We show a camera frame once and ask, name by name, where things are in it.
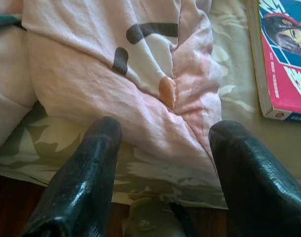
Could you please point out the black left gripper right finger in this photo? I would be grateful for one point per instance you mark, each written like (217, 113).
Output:
(259, 192)

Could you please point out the pink cartoon print blanket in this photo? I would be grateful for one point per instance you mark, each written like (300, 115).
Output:
(78, 81)

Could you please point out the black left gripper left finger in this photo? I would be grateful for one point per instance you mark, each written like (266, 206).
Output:
(78, 192)

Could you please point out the pink blue comic book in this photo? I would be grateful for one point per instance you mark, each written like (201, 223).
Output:
(283, 74)

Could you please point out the beige floral bed sheet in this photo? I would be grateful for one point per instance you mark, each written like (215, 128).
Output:
(41, 145)

